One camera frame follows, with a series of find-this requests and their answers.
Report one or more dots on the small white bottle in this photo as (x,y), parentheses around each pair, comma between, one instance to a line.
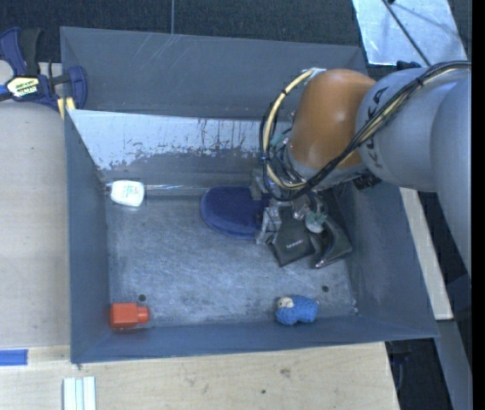
(128,192)

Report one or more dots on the blue knitted toy animal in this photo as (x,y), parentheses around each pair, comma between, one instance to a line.
(298,311)

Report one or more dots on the grey metal bin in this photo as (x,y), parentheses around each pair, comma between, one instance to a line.
(208,271)

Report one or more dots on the orange-red plastic block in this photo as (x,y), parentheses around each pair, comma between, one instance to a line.
(125,315)

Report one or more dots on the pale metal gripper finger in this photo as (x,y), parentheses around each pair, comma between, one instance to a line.
(269,218)
(266,236)

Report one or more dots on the dark blue slipper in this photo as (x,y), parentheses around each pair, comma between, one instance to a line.
(229,212)

